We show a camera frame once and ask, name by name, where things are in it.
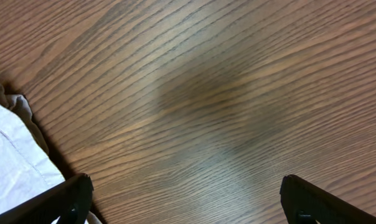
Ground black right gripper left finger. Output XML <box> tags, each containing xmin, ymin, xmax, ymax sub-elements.
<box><xmin>0</xmin><ymin>174</ymin><xmax>93</xmax><ymax>224</ymax></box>

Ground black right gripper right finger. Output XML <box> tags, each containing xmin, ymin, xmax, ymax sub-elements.
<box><xmin>280</xmin><ymin>175</ymin><xmax>376</xmax><ymax>224</ymax></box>

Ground beige khaki shorts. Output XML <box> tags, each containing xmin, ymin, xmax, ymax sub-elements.
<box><xmin>0</xmin><ymin>84</ymin><xmax>100</xmax><ymax>223</ymax></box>

